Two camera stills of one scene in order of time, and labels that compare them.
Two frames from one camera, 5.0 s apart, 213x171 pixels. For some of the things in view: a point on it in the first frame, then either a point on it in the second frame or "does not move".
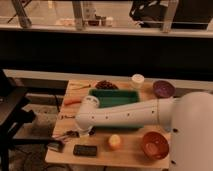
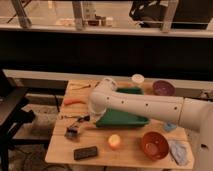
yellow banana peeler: [75, 86] does not move
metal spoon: [67, 117] does not move
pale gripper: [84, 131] to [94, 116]
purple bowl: [163, 89] does not move
